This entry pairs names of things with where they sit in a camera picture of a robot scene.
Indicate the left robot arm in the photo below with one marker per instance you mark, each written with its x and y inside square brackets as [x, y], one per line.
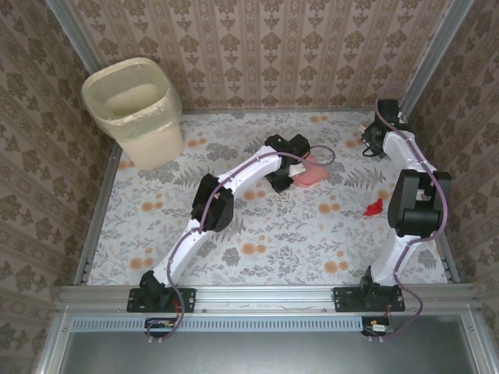
[249, 171]

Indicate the pink plastic dustpan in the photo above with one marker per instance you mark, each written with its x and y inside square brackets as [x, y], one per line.
[313, 177]

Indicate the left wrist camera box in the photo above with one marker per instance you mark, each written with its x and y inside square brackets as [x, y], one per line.
[299, 169]

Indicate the aluminium frame post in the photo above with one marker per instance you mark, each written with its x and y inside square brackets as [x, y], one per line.
[433, 58]
[76, 37]

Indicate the beige trash bin with liner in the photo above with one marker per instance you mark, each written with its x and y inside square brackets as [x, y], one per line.
[132, 113]

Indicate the small connector board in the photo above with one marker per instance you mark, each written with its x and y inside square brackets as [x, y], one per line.
[378, 328]
[160, 325]

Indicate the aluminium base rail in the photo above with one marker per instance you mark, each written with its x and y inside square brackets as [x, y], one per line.
[265, 298]

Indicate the floral patterned table mat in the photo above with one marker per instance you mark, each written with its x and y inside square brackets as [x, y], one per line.
[273, 253]

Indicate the red crumpled paper scrap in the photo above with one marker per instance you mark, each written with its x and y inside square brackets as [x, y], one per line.
[375, 207]

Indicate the aluminium table side rail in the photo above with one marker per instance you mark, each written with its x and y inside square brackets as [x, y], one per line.
[106, 183]
[449, 261]

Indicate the grey metal panel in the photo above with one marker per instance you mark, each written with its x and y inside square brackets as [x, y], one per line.
[253, 354]

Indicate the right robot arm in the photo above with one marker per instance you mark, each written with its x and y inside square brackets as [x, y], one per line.
[421, 202]

